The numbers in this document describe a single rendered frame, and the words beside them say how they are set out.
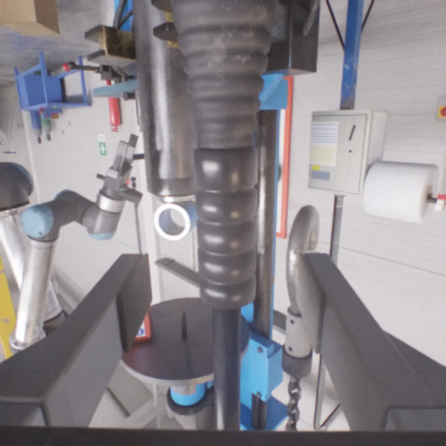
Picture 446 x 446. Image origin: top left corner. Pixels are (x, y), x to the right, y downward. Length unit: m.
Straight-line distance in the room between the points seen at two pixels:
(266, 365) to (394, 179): 1.00
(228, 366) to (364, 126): 1.44
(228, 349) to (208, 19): 0.23
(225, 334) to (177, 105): 0.93
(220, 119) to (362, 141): 1.44
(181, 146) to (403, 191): 0.95
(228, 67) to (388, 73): 2.70
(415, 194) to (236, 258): 1.36
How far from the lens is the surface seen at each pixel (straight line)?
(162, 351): 1.40
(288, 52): 1.08
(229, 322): 0.26
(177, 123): 1.11
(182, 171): 1.12
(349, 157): 1.66
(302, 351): 0.42
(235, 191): 0.21
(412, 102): 2.80
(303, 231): 0.33
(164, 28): 0.98
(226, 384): 0.30
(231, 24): 0.21
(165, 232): 1.25
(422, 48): 2.84
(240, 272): 0.23
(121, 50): 1.34
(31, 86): 8.03
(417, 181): 1.55
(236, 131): 0.21
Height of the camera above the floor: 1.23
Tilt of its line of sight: 17 degrees up
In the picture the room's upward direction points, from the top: 179 degrees clockwise
